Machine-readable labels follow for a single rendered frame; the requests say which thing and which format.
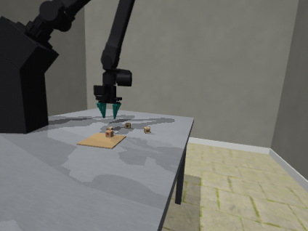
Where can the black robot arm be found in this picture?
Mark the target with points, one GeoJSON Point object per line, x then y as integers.
{"type": "Point", "coordinates": [59, 15]}

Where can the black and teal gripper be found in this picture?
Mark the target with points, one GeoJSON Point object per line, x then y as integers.
{"type": "Point", "coordinates": [116, 105]}

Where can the tan flat mat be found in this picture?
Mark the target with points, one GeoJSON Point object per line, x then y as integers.
{"type": "Point", "coordinates": [100, 140]}

